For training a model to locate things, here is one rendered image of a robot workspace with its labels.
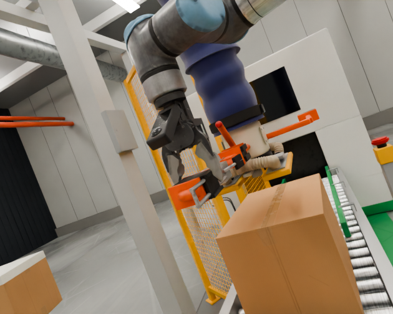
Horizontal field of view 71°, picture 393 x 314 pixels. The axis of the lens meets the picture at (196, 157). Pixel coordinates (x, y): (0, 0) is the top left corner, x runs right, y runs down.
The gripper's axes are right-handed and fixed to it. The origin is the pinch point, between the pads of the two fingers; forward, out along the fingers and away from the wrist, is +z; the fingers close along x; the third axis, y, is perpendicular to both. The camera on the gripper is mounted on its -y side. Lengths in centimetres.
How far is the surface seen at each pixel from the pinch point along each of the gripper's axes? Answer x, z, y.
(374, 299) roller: -23, 67, 55
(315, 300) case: -6, 56, 41
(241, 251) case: 13, 33, 41
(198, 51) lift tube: 2, -41, 47
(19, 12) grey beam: 180, -193, 148
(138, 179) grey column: 96, -4, 111
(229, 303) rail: 34, 62, 56
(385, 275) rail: -29, 62, 60
